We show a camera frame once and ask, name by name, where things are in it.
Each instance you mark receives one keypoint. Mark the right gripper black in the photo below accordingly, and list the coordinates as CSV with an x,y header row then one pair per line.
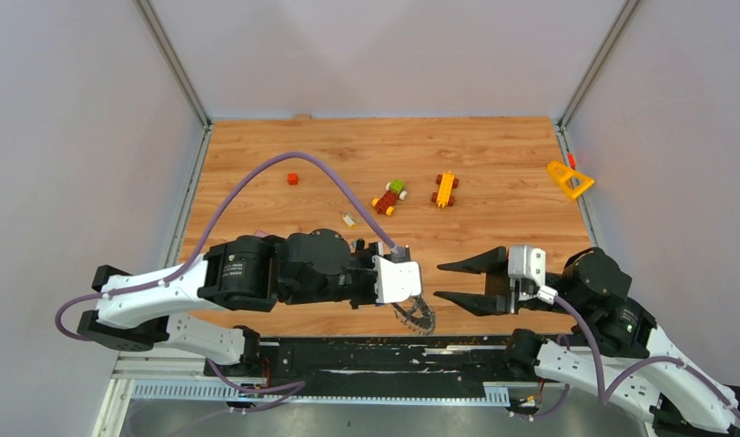
x,y
491,263

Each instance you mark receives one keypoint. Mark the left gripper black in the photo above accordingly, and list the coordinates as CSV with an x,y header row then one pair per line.
x,y
367,256

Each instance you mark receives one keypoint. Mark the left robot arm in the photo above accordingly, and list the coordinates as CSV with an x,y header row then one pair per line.
x,y
253,273

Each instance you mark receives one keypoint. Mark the yellow brown toy brick car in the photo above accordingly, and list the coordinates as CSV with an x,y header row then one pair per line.
x,y
443,197

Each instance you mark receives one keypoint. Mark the red yellow toy brick car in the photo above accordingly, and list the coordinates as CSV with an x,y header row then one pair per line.
x,y
395,191

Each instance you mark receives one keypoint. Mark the yellow triangular brick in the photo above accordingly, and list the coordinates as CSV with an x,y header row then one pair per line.
x,y
571,182

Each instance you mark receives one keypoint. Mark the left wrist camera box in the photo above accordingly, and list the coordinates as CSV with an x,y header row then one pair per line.
x,y
398,277

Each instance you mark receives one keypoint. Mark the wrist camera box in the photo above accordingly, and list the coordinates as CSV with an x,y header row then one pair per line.
x,y
398,277
527,274

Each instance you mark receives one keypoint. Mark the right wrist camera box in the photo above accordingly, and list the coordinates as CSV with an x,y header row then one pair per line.
x,y
527,274

